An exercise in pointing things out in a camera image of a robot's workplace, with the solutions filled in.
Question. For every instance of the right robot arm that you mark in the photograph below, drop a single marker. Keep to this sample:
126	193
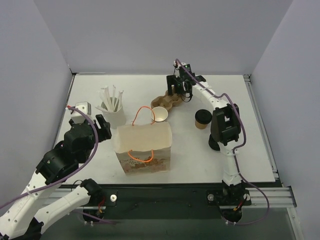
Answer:
226	125

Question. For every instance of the printed paper takeout bag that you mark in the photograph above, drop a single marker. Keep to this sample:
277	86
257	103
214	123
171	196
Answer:
142	149

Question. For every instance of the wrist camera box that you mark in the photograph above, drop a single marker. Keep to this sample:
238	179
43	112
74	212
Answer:
85	107
182	66

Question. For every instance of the black plastic cup lid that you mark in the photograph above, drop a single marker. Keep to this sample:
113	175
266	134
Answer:
203	116

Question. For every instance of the stack of brown paper cups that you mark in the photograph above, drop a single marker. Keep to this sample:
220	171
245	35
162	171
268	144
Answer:
159	114

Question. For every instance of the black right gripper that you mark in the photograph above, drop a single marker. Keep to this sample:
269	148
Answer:
176	81

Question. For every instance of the stack of black lids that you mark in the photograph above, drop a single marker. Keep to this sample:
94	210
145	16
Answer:
214	145

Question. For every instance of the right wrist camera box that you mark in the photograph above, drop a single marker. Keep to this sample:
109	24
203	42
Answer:
182	66

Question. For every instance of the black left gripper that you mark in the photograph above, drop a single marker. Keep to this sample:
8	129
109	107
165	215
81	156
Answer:
100	127

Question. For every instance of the single brown paper cup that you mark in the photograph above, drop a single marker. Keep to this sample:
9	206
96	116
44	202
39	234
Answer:
200	125

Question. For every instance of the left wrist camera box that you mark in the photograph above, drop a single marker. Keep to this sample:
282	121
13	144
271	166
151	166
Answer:
85	107

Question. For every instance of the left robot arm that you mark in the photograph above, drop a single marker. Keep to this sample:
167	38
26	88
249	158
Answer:
27	218

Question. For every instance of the white cylindrical straw holder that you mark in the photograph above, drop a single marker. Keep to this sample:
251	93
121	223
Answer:
117	118

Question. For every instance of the brown cardboard cup carrier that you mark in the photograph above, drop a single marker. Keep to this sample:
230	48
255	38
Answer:
167	101

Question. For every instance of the white wrapped straw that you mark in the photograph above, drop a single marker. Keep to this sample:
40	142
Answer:
119	101
113	101
107	98
104	99

